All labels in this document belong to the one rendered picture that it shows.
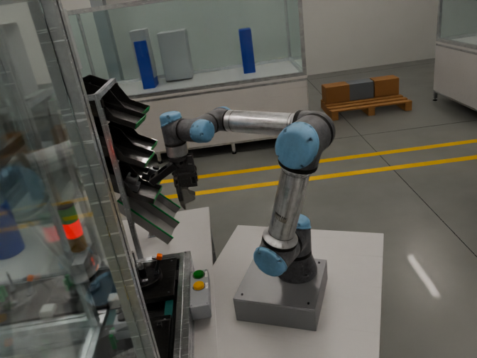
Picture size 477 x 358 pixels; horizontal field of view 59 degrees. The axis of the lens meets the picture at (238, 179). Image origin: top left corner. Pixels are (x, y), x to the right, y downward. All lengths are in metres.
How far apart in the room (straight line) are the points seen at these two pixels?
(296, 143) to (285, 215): 0.25
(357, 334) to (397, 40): 9.39
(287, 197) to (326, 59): 8.97
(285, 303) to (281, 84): 4.12
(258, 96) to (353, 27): 5.20
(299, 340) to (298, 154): 0.65
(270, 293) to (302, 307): 0.13
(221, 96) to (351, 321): 4.14
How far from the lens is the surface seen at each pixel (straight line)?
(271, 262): 1.36
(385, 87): 7.12
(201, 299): 1.54
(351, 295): 1.66
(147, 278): 1.63
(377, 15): 10.34
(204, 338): 1.55
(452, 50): 6.75
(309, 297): 1.50
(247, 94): 5.34
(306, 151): 1.12
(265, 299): 1.50
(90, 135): 0.55
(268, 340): 1.50
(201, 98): 5.35
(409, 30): 10.63
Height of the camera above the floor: 1.92
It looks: 24 degrees down
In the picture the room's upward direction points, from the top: 8 degrees counter-clockwise
